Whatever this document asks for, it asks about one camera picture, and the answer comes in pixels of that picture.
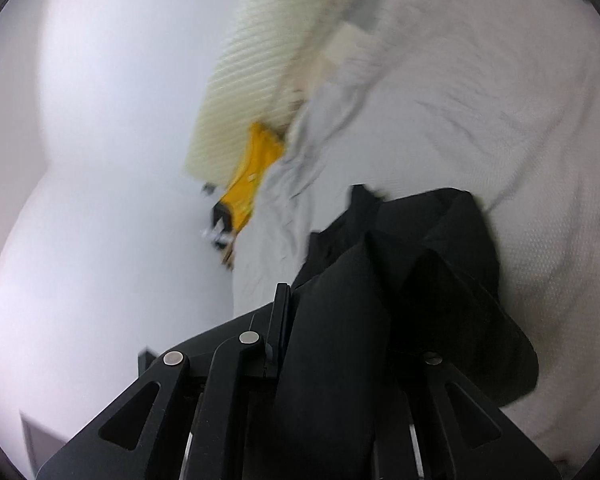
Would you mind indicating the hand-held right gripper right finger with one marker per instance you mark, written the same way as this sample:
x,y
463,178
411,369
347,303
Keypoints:
x,y
420,410

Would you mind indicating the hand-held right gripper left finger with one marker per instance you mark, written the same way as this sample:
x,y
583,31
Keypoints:
x,y
280,320

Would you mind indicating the black puffer jacket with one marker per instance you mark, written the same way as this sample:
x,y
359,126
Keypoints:
x,y
430,270

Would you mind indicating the yellow pillow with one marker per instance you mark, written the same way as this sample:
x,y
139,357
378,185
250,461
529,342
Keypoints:
x,y
252,175

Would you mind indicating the cream padded headboard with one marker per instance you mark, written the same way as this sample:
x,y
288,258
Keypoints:
x,y
260,60

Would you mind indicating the bed with grey sheet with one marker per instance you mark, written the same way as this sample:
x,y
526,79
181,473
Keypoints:
x,y
480,110

